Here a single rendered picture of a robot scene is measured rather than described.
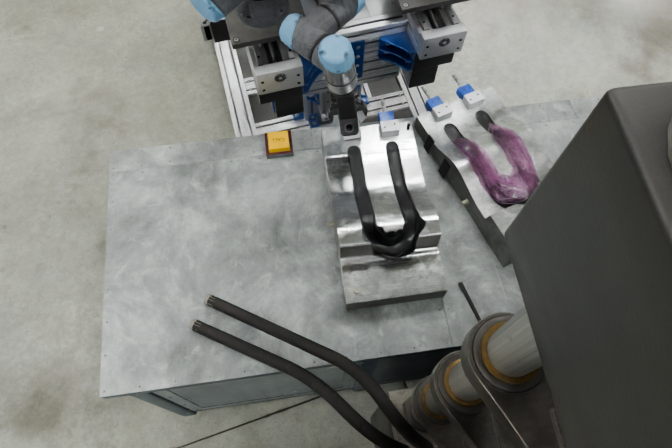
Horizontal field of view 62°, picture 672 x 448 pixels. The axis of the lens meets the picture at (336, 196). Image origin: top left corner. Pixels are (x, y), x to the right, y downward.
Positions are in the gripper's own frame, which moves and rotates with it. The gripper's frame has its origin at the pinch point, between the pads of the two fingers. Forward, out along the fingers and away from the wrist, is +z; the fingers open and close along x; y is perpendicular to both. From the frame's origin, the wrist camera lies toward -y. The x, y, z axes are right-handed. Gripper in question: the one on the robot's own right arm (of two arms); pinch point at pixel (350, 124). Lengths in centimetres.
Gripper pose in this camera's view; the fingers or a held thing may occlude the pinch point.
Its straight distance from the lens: 155.7
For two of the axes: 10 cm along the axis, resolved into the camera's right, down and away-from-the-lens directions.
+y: -1.5, -9.4, 3.1
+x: -9.8, 1.7, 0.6
